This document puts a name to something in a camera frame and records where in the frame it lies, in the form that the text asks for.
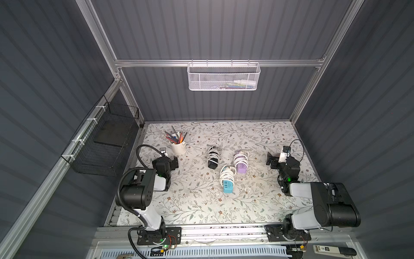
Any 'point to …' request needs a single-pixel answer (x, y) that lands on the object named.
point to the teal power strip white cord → (227, 178)
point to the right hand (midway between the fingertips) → (280, 153)
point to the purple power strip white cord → (241, 161)
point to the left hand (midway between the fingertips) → (167, 157)
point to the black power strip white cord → (213, 157)
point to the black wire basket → (102, 143)
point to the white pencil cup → (178, 148)
